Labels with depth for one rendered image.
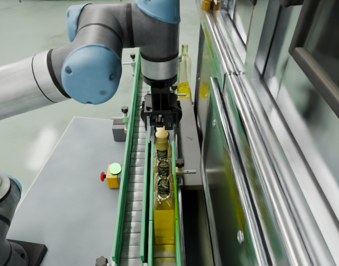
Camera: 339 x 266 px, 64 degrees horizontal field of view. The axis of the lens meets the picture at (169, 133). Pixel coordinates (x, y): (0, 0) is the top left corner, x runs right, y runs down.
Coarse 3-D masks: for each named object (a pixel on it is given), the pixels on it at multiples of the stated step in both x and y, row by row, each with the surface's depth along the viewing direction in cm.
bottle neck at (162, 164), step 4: (164, 160) 71; (160, 164) 70; (164, 164) 71; (168, 164) 70; (160, 168) 69; (164, 168) 69; (168, 168) 70; (160, 172) 70; (164, 172) 69; (168, 172) 71; (160, 176) 71; (164, 176) 71; (168, 176) 72
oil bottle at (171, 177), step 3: (156, 174) 74; (171, 174) 74; (156, 177) 73; (171, 177) 73; (156, 180) 72; (171, 180) 72; (153, 183) 74; (156, 183) 72; (171, 183) 72; (153, 186) 73; (156, 186) 72; (171, 186) 72; (174, 186) 73; (153, 189) 73; (156, 189) 72; (171, 189) 72; (174, 189) 73; (153, 192) 74; (174, 192) 74
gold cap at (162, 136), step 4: (156, 132) 71; (160, 132) 71; (164, 132) 71; (156, 136) 70; (160, 136) 70; (164, 136) 70; (168, 136) 71; (156, 140) 71; (160, 140) 69; (164, 140) 70; (168, 140) 72; (156, 144) 72; (160, 144) 70; (164, 144) 71; (168, 144) 72; (160, 148) 71; (164, 148) 72
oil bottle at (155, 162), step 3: (168, 156) 79; (153, 159) 79; (156, 159) 78; (168, 159) 78; (171, 159) 79; (153, 162) 78; (156, 162) 77; (168, 162) 77; (171, 162) 78; (153, 165) 77; (156, 165) 76; (171, 165) 77; (153, 168) 77; (156, 168) 76; (171, 168) 77; (153, 171) 77; (156, 171) 76; (171, 171) 77; (153, 174) 77; (153, 177) 78; (153, 180) 79
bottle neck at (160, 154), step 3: (159, 150) 73; (165, 150) 73; (159, 153) 73; (162, 153) 73; (165, 153) 74; (159, 156) 74; (162, 156) 74; (165, 156) 74; (159, 159) 75; (162, 159) 75; (165, 159) 75
